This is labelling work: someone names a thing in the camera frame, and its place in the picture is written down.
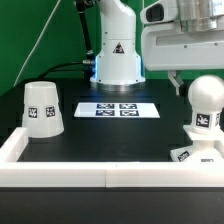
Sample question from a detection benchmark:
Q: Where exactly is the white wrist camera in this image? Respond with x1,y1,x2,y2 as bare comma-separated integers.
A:
140,0,178,25

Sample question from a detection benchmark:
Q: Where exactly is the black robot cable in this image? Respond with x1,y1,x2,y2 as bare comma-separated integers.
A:
37,0,98,81

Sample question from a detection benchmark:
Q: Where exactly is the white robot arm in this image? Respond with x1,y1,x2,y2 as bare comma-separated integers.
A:
91,0,224,91

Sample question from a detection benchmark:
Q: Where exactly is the white lamp bulb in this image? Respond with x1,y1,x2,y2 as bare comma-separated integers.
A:
188,75,224,133

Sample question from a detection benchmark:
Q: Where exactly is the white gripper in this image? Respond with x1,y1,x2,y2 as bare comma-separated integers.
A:
141,23,224,96

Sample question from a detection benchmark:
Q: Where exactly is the white lamp base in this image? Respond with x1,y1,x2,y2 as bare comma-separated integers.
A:
170,125,224,163

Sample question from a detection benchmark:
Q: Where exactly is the white lamp shade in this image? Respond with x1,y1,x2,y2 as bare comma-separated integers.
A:
22,81,64,138

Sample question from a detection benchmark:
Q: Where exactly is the white marker tag plate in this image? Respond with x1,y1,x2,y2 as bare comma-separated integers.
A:
74,102,160,118

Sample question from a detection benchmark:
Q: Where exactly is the white U-shaped fence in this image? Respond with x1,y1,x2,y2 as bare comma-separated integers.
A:
0,127,224,188

